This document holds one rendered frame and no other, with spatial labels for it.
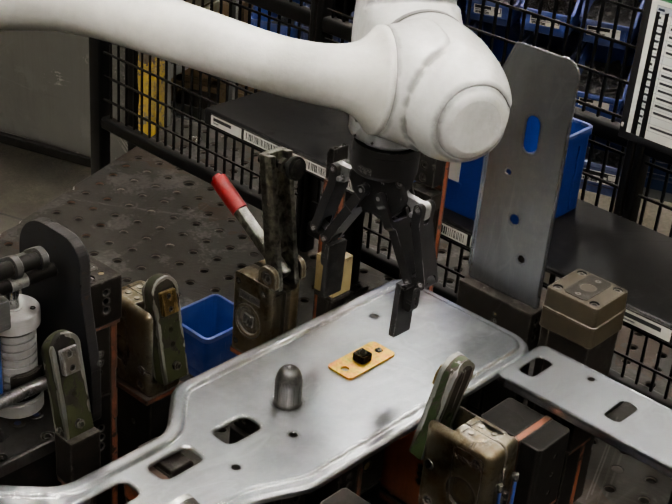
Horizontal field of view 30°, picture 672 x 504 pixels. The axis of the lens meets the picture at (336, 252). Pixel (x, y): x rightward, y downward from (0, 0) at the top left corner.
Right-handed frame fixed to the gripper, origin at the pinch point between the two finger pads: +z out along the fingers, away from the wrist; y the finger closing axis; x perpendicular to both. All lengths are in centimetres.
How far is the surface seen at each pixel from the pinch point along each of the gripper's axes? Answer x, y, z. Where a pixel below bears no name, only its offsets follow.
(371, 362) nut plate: 0.2, 2.0, 8.2
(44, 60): 115, -222, 67
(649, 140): 54, 5, -8
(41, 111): 115, -224, 84
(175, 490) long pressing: -32.1, 4.0, 9.0
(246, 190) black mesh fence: 56, -75, 33
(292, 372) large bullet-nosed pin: -13.1, 1.4, 4.2
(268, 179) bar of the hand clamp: -2.1, -15.2, -9.7
